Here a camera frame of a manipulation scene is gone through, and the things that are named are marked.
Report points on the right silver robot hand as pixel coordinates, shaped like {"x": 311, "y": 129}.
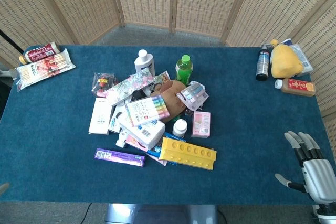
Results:
{"x": 316, "y": 175}

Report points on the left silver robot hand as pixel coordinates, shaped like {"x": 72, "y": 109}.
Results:
{"x": 3, "y": 187}

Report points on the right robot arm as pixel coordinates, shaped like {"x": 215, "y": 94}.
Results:
{"x": 325, "y": 213}

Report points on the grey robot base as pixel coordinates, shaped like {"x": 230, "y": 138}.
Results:
{"x": 160, "y": 214}

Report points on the white long box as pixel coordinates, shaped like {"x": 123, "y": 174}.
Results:
{"x": 99, "y": 116}

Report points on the purple box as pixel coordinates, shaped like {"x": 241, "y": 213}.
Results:
{"x": 119, "y": 157}

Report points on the yellow box with oval windows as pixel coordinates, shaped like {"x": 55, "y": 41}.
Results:
{"x": 188, "y": 153}

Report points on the blue carpet mat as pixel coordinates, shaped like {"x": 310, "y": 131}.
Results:
{"x": 236, "y": 134}

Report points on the orange juice bottle red label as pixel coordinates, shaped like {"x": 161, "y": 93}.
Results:
{"x": 296, "y": 86}

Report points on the yellow plush toy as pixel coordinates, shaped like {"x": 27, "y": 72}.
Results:
{"x": 285, "y": 61}

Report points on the white wipes packet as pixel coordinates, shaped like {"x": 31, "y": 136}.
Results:
{"x": 302, "y": 56}

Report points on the black spray bottle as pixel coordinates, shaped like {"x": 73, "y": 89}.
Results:
{"x": 263, "y": 62}

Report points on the biscuit stick snack packet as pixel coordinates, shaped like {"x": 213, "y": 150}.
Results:
{"x": 44, "y": 68}

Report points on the pink small box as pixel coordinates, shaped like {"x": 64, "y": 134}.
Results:
{"x": 201, "y": 124}

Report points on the white blue tube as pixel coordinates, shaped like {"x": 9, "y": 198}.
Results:
{"x": 115, "y": 122}

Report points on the dark red label drink bottle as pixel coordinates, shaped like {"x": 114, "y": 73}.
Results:
{"x": 40, "y": 52}

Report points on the pink flat packet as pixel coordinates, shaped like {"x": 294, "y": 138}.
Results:
{"x": 140, "y": 146}

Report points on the small clear red toy packet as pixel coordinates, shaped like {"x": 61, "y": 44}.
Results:
{"x": 103, "y": 83}

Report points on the small white pill bottle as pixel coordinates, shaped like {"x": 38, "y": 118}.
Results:
{"x": 179, "y": 127}

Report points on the clear blister pack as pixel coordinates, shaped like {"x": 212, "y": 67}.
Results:
{"x": 193, "y": 95}

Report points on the white packet with barcode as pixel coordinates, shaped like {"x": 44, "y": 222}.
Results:
{"x": 143, "y": 132}

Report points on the blue toothpaste box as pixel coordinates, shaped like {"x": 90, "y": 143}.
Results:
{"x": 168, "y": 148}

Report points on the floral patterned box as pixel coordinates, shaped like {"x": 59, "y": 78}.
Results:
{"x": 130, "y": 86}

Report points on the highlighter marker set pack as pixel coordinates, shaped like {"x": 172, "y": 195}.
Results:
{"x": 147, "y": 110}

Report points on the brown plush toy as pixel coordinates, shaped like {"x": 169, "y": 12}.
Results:
{"x": 172, "y": 91}

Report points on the green tea bottle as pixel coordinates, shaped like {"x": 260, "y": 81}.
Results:
{"x": 184, "y": 69}

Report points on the illustrated card packet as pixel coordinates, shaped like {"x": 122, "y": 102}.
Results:
{"x": 163, "y": 78}

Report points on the white lotion bottle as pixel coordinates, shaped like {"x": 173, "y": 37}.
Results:
{"x": 144, "y": 62}

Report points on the woven bamboo folding screen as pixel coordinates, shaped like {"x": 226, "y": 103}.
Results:
{"x": 168, "y": 1}

